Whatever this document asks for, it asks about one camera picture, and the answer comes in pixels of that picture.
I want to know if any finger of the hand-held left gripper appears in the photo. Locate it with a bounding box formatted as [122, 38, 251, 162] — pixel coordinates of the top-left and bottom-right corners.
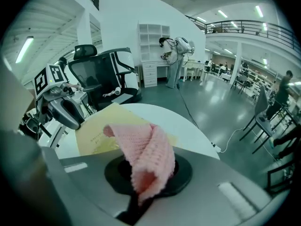
[50, 97, 86, 131]

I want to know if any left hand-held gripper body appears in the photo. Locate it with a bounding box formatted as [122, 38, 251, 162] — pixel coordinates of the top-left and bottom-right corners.
[34, 63, 74, 127]

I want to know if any pink knitted cloth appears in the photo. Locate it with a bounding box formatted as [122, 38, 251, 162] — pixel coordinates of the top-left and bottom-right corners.
[103, 123, 176, 207]

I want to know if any black mesh office chair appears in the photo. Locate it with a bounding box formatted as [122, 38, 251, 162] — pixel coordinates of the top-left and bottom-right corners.
[68, 44, 104, 113]

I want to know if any grey flat board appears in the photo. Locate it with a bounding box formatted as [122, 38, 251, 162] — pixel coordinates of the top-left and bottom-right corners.
[110, 93, 133, 105]

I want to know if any white and black pod machine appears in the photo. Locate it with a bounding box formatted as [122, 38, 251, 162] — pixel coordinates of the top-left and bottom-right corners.
[101, 47, 143, 105]

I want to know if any white drawer desk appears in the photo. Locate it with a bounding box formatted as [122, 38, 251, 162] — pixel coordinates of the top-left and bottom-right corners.
[140, 59, 173, 88]

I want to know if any white shelf unit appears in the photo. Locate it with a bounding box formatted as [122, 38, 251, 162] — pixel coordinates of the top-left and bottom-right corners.
[137, 22, 171, 62]

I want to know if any white backpack device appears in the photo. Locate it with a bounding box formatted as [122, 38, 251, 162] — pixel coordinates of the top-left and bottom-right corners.
[175, 36, 196, 57]

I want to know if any white dressing table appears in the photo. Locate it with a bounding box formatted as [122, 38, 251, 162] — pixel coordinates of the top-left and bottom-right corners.
[182, 59, 206, 82]

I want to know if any white column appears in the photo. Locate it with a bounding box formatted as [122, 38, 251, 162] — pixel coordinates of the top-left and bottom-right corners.
[229, 41, 243, 86]

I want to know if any grey chair with black legs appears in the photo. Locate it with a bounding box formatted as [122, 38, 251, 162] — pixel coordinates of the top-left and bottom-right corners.
[239, 85, 275, 155]

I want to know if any black balcony railing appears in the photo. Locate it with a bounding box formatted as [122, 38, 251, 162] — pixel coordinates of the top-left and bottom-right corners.
[185, 15, 301, 56]

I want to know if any black work table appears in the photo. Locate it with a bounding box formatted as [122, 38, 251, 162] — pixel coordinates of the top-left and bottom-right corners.
[272, 97, 301, 136]

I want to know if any black floor cable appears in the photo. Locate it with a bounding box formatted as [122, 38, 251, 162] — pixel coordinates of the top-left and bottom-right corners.
[176, 83, 201, 128]

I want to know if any white floor cable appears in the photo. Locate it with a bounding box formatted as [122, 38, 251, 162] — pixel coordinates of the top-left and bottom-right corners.
[219, 127, 246, 154]

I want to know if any black metal frame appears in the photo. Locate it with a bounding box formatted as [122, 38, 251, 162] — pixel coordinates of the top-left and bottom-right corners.
[266, 161, 297, 194]

